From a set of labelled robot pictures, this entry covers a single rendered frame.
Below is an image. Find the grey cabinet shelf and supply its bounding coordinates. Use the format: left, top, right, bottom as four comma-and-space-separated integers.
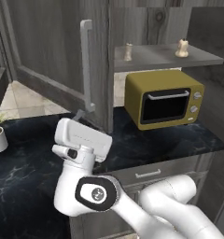
114, 42, 224, 73

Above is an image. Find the grey drawer front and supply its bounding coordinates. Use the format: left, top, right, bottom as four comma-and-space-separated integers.
106, 153, 215, 187

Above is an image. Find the silver drawer handle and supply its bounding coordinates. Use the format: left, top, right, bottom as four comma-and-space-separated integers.
134, 168, 162, 179

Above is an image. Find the olive yellow toaster oven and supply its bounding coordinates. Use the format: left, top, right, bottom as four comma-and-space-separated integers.
124, 69, 206, 132

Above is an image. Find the grey wooden cabinet door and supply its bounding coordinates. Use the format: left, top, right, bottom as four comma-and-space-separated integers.
0, 0, 115, 134

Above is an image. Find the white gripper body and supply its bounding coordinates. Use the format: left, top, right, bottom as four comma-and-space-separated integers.
53, 117, 113, 163

